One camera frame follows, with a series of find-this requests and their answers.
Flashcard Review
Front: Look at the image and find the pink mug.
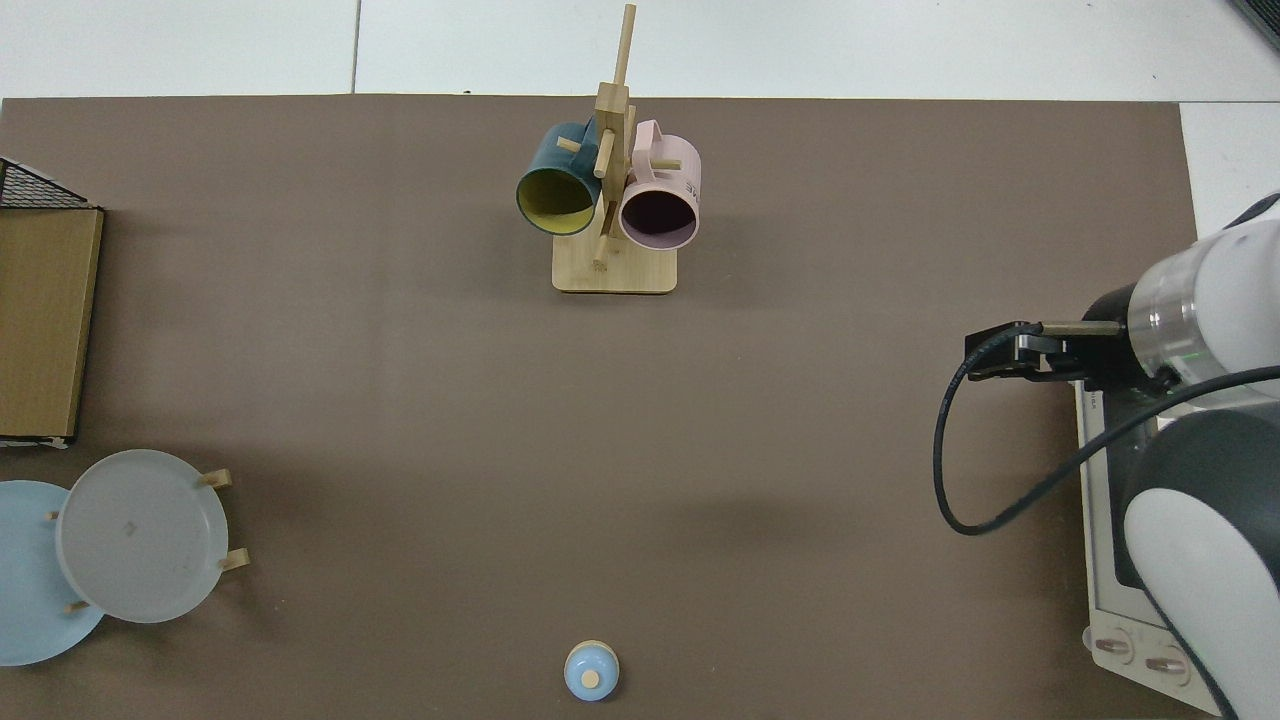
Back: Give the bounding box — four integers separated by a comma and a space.
618, 120, 701, 251

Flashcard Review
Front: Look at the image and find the small blue round bell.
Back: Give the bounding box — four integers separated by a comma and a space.
564, 641, 621, 703

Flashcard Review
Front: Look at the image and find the grey plate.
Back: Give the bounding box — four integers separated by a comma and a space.
55, 449, 229, 624

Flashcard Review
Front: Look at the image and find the wire basket with wooden floor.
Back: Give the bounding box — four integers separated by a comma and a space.
0, 158, 106, 448

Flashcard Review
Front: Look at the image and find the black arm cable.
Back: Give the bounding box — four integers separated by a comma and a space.
932, 322, 1280, 536

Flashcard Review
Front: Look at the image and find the brown table cloth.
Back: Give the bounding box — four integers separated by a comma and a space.
0, 95, 1201, 720

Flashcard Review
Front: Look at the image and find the dark grey slanted panel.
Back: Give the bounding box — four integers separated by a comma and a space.
1235, 0, 1280, 51

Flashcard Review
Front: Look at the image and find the dark teal mug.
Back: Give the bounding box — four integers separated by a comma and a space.
515, 120, 606, 238

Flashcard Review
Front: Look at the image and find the pale toaster oven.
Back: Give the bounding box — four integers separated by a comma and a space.
1075, 380, 1236, 717

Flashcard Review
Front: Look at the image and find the light blue plate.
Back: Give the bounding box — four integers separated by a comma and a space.
0, 480, 106, 667

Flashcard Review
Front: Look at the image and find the wooden cup stand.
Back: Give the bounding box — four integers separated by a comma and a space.
552, 3, 679, 295

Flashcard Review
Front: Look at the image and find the wooden plate rack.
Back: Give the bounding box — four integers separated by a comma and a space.
45, 468, 251, 613

